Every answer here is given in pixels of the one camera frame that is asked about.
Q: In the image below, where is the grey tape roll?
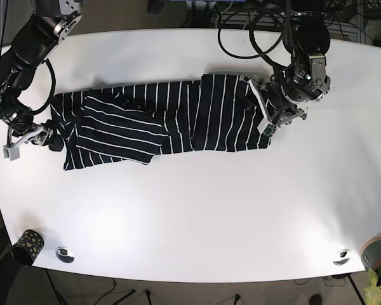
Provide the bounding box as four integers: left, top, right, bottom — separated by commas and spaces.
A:
360, 237, 381, 271

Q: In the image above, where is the right table cable grommet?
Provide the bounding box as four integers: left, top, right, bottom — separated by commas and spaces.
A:
333, 249, 351, 266

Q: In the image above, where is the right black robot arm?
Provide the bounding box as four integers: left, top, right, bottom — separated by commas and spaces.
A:
0, 1, 84, 161

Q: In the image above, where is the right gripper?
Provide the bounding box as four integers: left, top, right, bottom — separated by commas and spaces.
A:
3, 119, 65, 161

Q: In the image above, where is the table cable grommet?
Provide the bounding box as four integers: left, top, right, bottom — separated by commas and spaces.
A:
55, 247, 74, 264
333, 249, 351, 266

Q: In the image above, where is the left table cable grommet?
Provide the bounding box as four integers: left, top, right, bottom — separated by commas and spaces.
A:
55, 247, 74, 264

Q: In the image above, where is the black gold-dotted cup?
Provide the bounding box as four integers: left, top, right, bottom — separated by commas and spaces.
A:
11, 229, 44, 267

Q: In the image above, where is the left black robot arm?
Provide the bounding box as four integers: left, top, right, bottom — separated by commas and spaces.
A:
243, 1, 331, 138

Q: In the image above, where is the green potted plant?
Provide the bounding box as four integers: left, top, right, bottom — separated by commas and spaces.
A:
364, 265, 381, 305

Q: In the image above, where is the navy white-striped T-shirt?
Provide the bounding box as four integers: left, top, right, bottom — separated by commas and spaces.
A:
51, 74, 270, 170

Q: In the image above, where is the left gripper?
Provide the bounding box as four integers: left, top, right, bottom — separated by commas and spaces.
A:
244, 74, 307, 138

